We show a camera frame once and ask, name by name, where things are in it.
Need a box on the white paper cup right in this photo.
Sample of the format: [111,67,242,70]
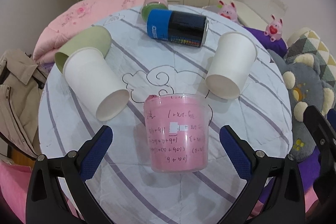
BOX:
[206,32,257,100]

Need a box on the triangle pattern cushion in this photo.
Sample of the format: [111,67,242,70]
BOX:
[284,27,335,89]

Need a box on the purple pillow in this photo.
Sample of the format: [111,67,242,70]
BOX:
[244,27,287,57]

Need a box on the white bedside board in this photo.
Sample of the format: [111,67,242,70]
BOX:
[218,0,268,30]

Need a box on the pink bunny plush far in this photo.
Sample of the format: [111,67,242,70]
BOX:
[217,0,239,23]

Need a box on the pink bunny plush near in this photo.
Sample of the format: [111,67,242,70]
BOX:
[264,14,284,42]

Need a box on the white paper cup left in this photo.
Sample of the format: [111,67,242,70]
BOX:
[63,47,130,122]

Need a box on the grey bear plush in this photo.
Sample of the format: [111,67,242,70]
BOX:
[269,50,335,162]

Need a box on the pink clear plastic cup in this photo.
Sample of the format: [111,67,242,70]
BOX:
[143,94,211,173]

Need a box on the green paper cup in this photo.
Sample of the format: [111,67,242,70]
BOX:
[55,26,112,73]

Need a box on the pink green glass cup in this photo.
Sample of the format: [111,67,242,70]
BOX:
[141,0,169,22]

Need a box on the white striped quilt cover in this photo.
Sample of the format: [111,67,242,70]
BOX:
[38,4,293,224]

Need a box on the white paper cup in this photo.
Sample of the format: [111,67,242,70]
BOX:
[63,47,130,122]
[206,32,257,100]

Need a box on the blue black drink can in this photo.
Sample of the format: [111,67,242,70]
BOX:
[146,9,209,48]

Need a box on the beige jacket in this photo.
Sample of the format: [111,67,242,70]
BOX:
[1,49,49,159]

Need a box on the pink bunny plush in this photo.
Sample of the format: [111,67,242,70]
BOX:
[217,0,239,23]
[264,14,284,42]

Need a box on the pink blanket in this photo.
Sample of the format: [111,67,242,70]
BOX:
[33,0,144,64]

